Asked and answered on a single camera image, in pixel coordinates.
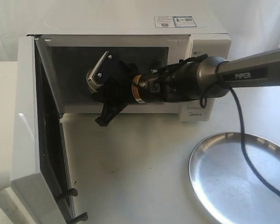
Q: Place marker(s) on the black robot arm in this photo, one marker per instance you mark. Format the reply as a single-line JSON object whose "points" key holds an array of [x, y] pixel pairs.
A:
{"points": [[200, 78]]}

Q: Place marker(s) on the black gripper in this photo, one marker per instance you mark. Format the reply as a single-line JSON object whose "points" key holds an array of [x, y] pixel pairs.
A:
{"points": [[116, 93]]}

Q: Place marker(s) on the blue white label sticker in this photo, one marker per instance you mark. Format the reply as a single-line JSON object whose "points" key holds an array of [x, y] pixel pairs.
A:
{"points": [[174, 22]]}

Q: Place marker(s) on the round stainless steel tray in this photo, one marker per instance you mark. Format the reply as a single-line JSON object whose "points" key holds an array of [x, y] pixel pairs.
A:
{"points": [[225, 186]]}

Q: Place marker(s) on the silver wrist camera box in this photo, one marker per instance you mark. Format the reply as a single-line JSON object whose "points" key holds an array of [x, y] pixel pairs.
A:
{"points": [[94, 77]]}

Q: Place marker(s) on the white microwave oven body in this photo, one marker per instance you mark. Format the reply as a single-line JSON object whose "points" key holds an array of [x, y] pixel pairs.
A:
{"points": [[75, 35]]}

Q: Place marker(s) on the white microwave door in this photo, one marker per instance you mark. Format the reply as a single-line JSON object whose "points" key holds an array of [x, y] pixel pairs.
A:
{"points": [[40, 173]]}

